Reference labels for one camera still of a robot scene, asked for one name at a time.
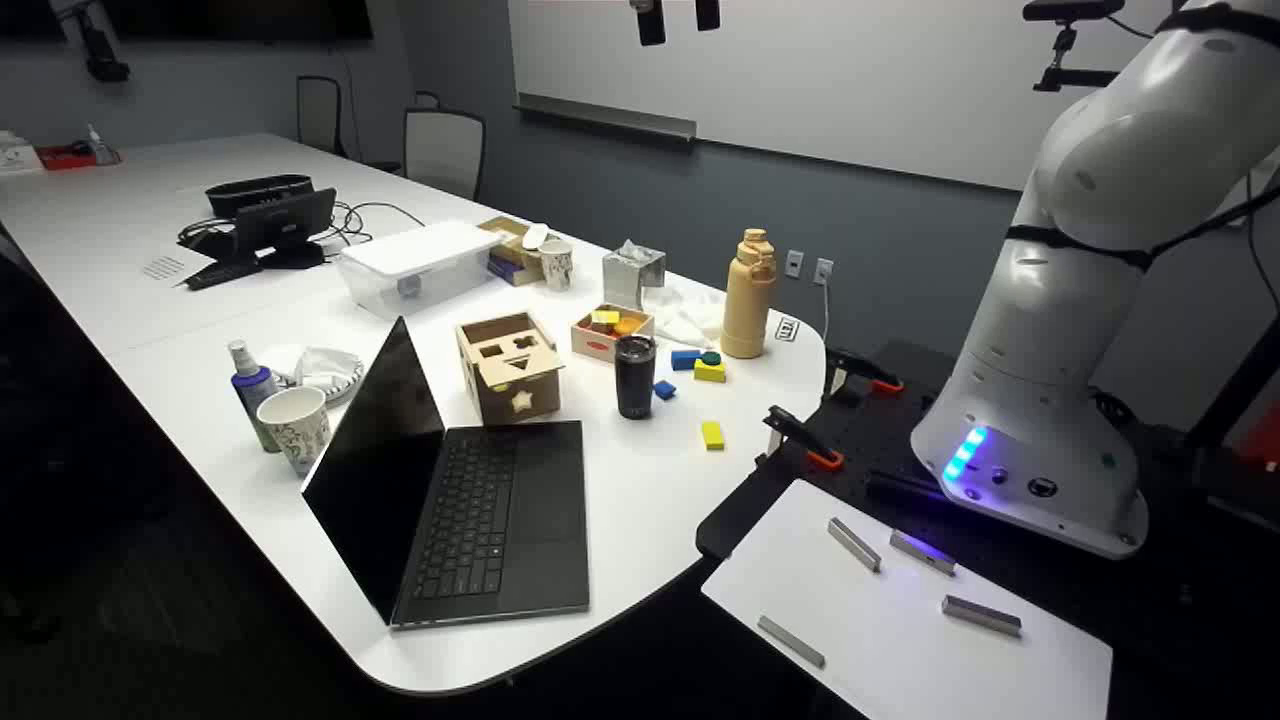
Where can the black laptop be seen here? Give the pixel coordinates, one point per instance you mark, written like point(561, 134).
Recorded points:
point(493, 520)

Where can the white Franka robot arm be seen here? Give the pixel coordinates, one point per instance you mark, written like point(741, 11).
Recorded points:
point(1067, 333)

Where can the black tumbler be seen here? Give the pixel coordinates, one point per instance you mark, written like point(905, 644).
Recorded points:
point(636, 383)

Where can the small blue block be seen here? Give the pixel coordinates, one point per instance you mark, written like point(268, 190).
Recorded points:
point(665, 391)

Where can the wooden tray with blocks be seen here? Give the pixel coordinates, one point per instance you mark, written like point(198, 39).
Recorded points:
point(604, 328)

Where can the clear plastic wrapper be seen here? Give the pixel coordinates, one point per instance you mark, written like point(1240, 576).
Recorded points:
point(683, 321)

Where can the green block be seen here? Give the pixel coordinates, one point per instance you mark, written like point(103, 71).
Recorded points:
point(710, 356)

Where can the grey patterned tissue box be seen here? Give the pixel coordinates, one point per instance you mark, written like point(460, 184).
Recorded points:
point(624, 281)

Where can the long yellow block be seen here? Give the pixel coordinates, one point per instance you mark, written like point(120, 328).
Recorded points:
point(715, 439)

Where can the tan water bottle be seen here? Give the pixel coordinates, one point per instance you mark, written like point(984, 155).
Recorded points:
point(750, 302)

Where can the white paper cup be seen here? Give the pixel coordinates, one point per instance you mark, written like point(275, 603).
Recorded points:
point(557, 264)

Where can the wooden shape sorter box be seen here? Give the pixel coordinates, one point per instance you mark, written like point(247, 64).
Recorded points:
point(512, 376)

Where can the black clamp orange tip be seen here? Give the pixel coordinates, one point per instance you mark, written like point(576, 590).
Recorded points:
point(803, 439)
point(867, 376)

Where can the office chair light back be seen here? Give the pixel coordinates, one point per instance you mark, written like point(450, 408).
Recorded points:
point(319, 115)
point(446, 149)

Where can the crumpled clear plastic bag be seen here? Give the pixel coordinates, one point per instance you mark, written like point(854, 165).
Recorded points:
point(330, 372)

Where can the black hanging device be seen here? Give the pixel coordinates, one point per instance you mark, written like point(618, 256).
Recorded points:
point(704, 12)
point(650, 20)

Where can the patterned ceramic mug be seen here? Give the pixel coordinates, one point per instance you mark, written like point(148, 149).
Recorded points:
point(296, 427)

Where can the white board sheet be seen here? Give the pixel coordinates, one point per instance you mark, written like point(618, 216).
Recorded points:
point(905, 640)

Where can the black conference phone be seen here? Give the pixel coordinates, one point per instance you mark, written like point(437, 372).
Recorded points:
point(275, 227)

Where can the black robot cart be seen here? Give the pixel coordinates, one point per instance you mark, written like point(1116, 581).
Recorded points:
point(1175, 612)

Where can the red flat item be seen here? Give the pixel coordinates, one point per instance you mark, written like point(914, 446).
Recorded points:
point(67, 155)

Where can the white wall outlet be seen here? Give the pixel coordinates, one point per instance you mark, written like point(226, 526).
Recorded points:
point(827, 270)
point(793, 262)

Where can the wall whiteboard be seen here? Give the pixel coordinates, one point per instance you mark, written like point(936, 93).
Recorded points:
point(827, 64)

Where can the black wall screen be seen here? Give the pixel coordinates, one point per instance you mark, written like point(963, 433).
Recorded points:
point(242, 18)

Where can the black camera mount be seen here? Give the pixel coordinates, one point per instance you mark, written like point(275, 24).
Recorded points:
point(1067, 40)

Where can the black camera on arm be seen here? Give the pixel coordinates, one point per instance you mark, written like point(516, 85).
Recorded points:
point(99, 40)

